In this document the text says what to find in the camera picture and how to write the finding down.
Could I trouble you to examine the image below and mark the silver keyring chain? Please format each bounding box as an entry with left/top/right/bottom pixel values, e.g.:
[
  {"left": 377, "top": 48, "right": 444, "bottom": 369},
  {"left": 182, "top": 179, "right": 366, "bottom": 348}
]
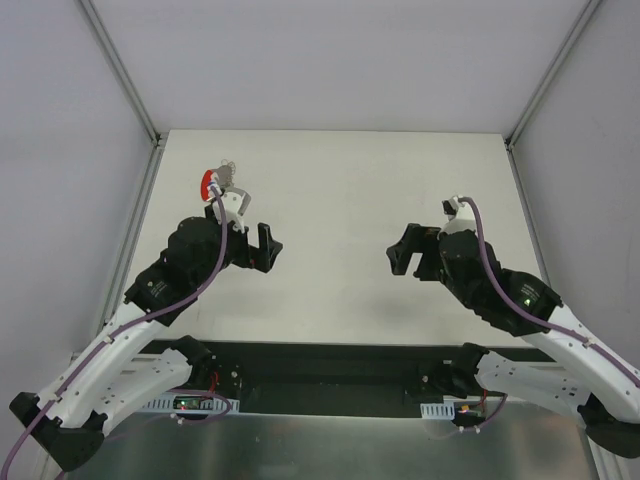
[{"left": 214, "top": 158, "right": 239, "bottom": 191}]

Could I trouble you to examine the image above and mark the red keyring tag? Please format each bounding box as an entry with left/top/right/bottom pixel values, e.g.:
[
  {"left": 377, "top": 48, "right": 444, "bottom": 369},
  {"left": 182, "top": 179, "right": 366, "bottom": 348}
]
[{"left": 200, "top": 169, "right": 217, "bottom": 202}]

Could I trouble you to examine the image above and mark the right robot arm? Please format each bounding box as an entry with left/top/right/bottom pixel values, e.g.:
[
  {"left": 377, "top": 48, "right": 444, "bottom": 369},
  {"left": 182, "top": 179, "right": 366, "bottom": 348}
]
[{"left": 386, "top": 223, "right": 639, "bottom": 459}]

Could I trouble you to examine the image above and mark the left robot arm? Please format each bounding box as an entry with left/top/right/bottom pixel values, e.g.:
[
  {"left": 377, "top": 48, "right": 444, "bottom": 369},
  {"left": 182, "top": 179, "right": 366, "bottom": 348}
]
[{"left": 9, "top": 217, "right": 283, "bottom": 473}]

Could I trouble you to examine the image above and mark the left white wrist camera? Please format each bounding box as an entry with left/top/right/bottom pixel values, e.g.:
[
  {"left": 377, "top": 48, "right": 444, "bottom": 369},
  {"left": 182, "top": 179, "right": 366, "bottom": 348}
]
[{"left": 204, "top": 185, "right": 251, "bottom": 234}]

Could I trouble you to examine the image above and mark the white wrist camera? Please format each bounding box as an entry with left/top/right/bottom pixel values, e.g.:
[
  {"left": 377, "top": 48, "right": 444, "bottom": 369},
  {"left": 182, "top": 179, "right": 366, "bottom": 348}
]
[
  {"left": 439, "top": 196, "right": 476, "bottom": 236},
  {"left": 204, "top": 185, "right": 251, "bottom": 234}
]

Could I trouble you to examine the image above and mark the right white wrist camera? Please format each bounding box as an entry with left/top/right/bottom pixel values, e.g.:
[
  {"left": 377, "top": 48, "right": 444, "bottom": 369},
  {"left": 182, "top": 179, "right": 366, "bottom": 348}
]
[{"left": 439, "top": 196, "right": 476, "bottom": 236}]

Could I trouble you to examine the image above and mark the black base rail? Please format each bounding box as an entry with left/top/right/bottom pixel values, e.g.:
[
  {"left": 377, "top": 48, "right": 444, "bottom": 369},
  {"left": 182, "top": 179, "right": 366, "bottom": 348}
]
[{"left": 149, "top": 339, "right": 506, "bottom": 416}]

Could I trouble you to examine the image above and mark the left aluminium frame post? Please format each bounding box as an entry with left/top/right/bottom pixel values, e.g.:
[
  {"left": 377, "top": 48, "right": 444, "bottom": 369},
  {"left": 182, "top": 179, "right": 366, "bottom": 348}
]
[{"left": 77, "top": 0, "right": 169, "bottom": 149}]

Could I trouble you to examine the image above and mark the aluminium frame post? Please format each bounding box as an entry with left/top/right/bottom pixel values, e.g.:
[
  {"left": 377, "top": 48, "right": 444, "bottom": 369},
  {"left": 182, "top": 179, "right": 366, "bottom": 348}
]
[
  {"left": 77, "top": 0, "right": 169, "bottom": 149},
  {"left": 503, "top": 0, "right": 601, "bottom": 150}
]

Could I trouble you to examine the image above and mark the right cable duct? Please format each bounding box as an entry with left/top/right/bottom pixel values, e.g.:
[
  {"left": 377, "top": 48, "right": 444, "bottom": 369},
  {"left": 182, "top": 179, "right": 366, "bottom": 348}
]
[{"left": 419, "top": 400, "right": 486, "bottom": 421}]

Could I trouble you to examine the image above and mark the cable duct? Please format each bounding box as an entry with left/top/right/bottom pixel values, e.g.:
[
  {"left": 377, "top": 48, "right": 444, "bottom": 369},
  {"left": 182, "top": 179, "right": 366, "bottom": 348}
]
[
  {"left": 140, "top": 393, "right": 240, "bottom": 415},
  {"left": 419, "top": 400, "right": 486, "bottom": 421}
]

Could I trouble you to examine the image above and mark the left cable duct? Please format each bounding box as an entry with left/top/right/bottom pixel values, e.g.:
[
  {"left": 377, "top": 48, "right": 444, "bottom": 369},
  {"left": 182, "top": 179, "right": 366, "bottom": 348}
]
[{"left": 140, "top": 393, "right": 240, "bottom": 415}]

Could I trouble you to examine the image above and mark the right aluminium frame post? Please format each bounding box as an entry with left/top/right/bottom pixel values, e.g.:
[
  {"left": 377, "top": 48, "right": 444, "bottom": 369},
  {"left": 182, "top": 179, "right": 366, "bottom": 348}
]
[{"left": 503, "top": 0, "right": 601, "bottom": 150}]

